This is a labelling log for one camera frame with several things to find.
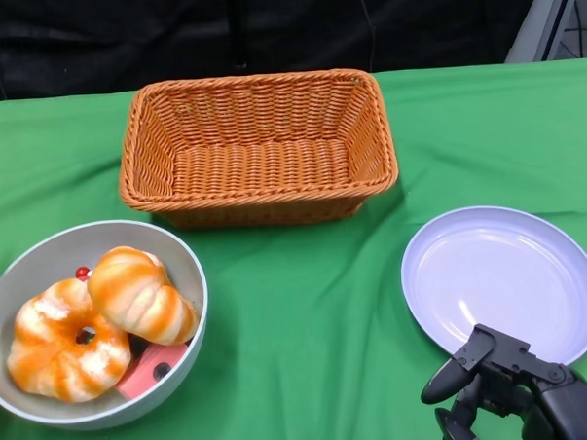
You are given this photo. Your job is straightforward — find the black vertical pole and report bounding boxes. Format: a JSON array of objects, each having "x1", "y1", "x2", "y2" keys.
[{"x1": 229, "y1": 0, "x2": 252, "y2": 71}]

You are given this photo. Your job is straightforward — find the thin black hanging cable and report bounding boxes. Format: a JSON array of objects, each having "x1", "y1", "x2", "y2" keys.
[{"x1": 357, "y1": 0, "x2": 379, "y2": 75}]

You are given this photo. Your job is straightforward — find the grey-green round bowl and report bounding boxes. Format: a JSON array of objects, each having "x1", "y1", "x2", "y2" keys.
[{"x1": 0, "y1": 215, "x2": 215, "y2": 434}]

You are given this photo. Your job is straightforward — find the grey aluminium frame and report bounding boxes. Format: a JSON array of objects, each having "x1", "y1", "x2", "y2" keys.
[{"x1": 502, "y1": 0, "x2": 585, "y2": 64}]

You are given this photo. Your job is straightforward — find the oval orange striped bread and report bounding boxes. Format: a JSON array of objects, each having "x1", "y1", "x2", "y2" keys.
[{"x1": 85, "y1": 241, "x2": 202, "y2": 349}]

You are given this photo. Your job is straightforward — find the ring-shaped orange striped bread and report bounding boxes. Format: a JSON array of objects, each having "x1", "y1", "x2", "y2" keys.
[{"x1": 3, "y1": 275, "x2": 134, "y2": 407}]

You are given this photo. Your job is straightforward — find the pink cake slice black dot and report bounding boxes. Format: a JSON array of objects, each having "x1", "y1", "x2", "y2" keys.
[{"x1": 114, "y1": 341, "x2": 193, "y2": 400}]

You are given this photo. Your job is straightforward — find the orange wicker basket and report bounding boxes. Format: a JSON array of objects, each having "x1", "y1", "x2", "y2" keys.
[{"x1": 114, "y1": 66, "x2": 402, "y2": 233}]

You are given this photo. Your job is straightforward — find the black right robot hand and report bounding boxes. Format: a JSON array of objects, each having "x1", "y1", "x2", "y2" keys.
[{"x1": 417, "y1": 318, "x2": 587, "y2": 440}]

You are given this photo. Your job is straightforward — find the lavender round plate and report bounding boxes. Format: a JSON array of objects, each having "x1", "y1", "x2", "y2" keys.
[{"x1": 397, "y1": 201, "x2": 587, "y2": 372}]

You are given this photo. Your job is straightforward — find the green tablecloth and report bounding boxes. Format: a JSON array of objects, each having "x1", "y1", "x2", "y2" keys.
[{"x1": 0, "y1": 56, "x2": 587, "y2": 440}]

